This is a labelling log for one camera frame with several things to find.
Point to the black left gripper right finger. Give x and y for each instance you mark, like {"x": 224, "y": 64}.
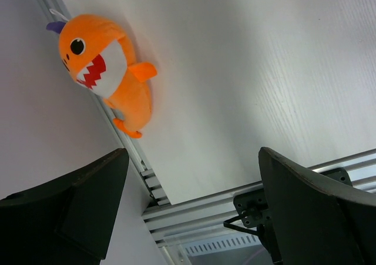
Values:
{"x": 317, "y": 220}

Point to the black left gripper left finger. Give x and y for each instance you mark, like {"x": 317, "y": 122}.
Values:
{"x": 68, "y": 220}

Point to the orange shark plush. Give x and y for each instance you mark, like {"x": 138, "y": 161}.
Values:
{"x": 99, "y": 56}

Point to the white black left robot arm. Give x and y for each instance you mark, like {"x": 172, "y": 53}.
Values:
{"x": 243, "y": 210}

